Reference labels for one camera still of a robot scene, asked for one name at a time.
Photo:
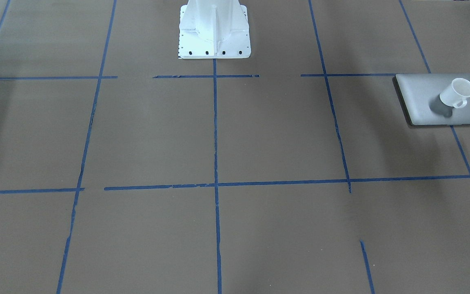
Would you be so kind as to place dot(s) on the white ceramic cup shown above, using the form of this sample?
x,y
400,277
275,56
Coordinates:
x,y
456,94

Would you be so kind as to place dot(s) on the grey closed laptop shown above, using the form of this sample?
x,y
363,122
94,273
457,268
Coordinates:
x,y
420,96

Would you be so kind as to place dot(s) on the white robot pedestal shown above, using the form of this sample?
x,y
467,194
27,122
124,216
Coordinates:
x,y
214,29

